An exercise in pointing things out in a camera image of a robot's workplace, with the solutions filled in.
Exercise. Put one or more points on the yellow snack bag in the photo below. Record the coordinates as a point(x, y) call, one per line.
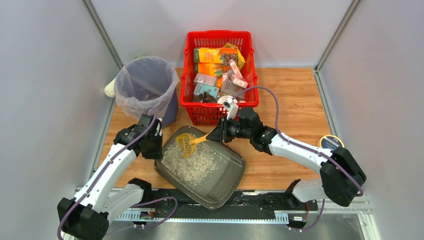
point(240, 58)

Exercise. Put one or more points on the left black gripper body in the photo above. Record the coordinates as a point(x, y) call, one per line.
point(152, 145)

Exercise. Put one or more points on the white tape roll in basket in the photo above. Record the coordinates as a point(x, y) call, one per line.
point(227, 98)

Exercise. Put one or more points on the yellow litter scoop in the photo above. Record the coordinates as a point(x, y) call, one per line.
point(188, 143)

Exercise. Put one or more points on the dark brown cloth in basket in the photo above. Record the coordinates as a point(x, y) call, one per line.
point(204, 97)

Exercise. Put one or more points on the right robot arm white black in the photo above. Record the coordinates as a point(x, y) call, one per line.
point(340, 176)

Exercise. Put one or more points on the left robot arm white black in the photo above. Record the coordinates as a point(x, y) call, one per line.
point(89, 213)

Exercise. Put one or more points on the orange box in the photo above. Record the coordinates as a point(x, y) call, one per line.
point(207, 55)
point(211, 69)

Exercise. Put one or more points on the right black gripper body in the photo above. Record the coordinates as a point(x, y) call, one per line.
point(224, 130)

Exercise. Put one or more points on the grey litter box tray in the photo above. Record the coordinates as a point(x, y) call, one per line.
point(209, 176)

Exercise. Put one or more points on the teal sponge box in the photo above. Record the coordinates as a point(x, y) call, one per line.
point(200, 88)

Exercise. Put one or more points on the yellow tape roll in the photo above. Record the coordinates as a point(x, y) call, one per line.
point(331, 142)

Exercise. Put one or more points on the orange box top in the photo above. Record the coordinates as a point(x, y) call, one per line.
point(207, 55)

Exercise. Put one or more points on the purple trash bin with bag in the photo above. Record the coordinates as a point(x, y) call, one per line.
point(146, 85)

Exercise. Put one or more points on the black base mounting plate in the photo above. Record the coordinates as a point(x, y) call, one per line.
point(241, 207)

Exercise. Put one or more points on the grey pink box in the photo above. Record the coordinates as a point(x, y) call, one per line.
point(205, 79)

